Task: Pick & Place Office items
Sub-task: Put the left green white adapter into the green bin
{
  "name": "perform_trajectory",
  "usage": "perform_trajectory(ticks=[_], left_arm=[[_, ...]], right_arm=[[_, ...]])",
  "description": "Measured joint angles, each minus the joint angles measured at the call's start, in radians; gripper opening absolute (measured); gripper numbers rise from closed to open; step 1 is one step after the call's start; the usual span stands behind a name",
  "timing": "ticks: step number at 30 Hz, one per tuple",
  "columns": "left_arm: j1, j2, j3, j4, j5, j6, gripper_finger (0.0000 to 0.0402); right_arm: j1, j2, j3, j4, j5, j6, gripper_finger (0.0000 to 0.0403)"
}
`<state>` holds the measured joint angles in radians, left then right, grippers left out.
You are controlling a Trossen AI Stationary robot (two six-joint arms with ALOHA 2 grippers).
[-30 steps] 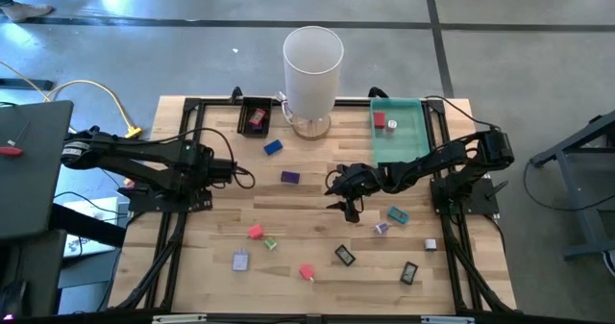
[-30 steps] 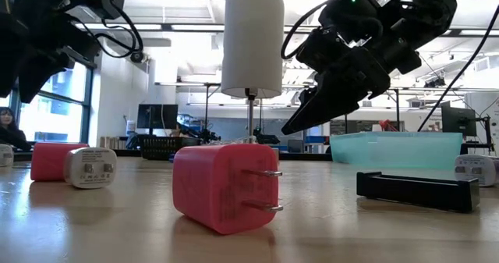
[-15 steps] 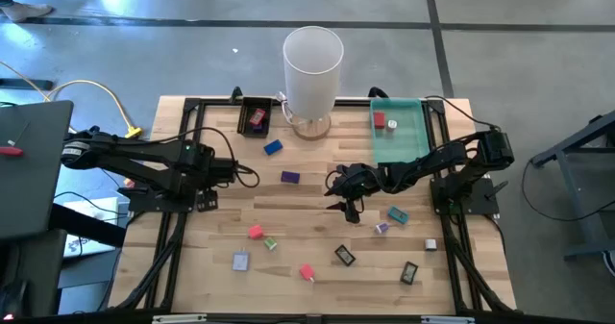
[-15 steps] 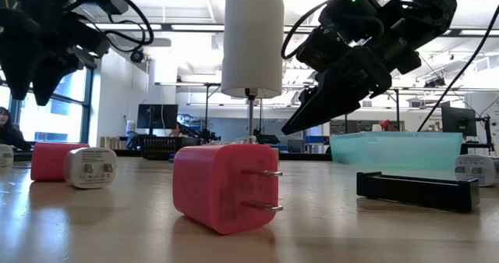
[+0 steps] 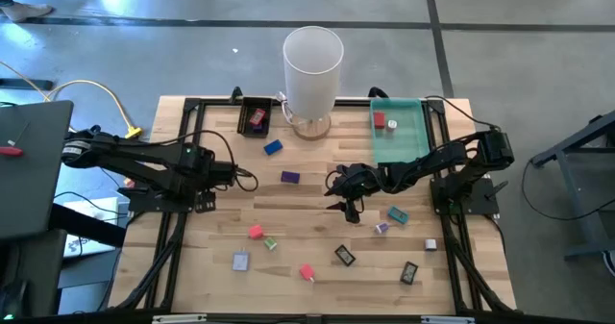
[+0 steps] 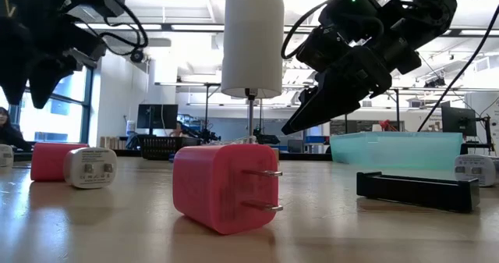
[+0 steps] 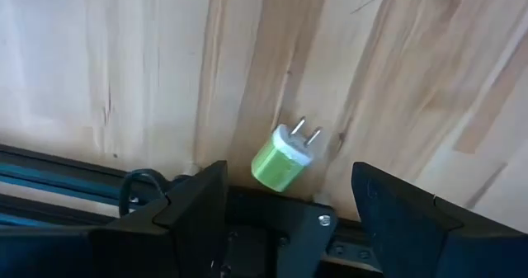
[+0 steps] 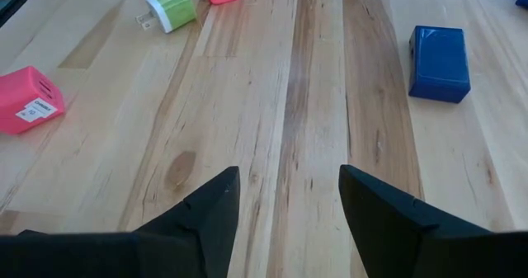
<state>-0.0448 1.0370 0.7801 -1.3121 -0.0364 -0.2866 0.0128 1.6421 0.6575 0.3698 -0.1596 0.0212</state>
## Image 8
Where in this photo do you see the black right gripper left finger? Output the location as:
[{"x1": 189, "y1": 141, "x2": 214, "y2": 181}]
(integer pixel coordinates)
[{"x1": 134, "y1": 166, "x2": 241, "y2": 278}]

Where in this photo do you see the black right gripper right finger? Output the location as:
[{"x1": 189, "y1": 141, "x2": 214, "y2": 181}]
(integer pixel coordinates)
[{"x1": 338, "y1": 165, "x2": 492, "y2": 278}]

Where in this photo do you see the green and white wall charger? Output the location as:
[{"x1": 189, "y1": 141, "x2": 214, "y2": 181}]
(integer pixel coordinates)
[{"x1": 135, "y1": 0, "x2": 198, "y2": 35}]

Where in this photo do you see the small purple box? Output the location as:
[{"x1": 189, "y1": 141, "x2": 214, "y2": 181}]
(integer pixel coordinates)
[{"x1": 408, "y1": 25, "x2": 472, "y2": 105}]

